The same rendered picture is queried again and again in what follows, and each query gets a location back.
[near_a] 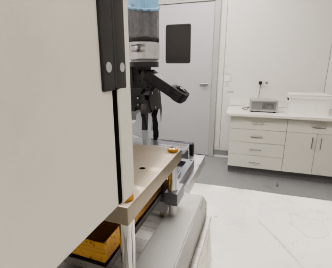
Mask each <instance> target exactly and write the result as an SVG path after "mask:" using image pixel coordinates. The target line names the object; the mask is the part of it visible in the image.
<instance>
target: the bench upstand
mask: <svg viewBox="0 0 332 268"><path fill-rule="evenodd" d="M278 100H279V102H278V108H285V104H286V99H278ZM229 105H230V106H250V98H230V104H229ZM329 110H332V101H330V107H329Z"/></svg>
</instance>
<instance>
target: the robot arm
mask: <svg viewBox="0 0 332 268"><path fill-rule="evenodd" d="M127 7H128V36H129V64H130V92H131V120H136V121H135V122H134V123H132V134H133V135H136V136H139V137H141V138H142V139H143V145H148V146H149V145H150V143H151V130H152V131H153V139H154V140H158V138H159V135H160V128H161V118H162V104H161V92H163V93H164V94H166V95H167V96H169V97H170V98H171V99H172V100H173V101H175V102H177V103H179V104H181V103H183V102H185V101H186V99H187V98H188V96H189V92H187V90H186V89H184V88H183V87H181V86H178V85H177V84H175V83H173V82H172V81H170V80H169V79H167V78H166V77H164V76H163V75H161V74H160V73H158V72H156V71H155V70H151V67H159V62H157V60H159V59H160V43H159V9H160V7H159V0H127ZM160 91H161V92H160Z"/></svg>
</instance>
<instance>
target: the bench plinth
mask: <svg viewBox="0 0 332 268"><path fill-rule="evenodd" d="M228 171H231V172H240V173H249V174H258V175H267V176H272V177H281V178H290V179H299V180H307V181H316V182H325V183H332V177H328V176H322V175H313V174H303V173H294V172H285V171H275V170H266V169H256V168H251V167H241V166H232V165H228Z"/></svg>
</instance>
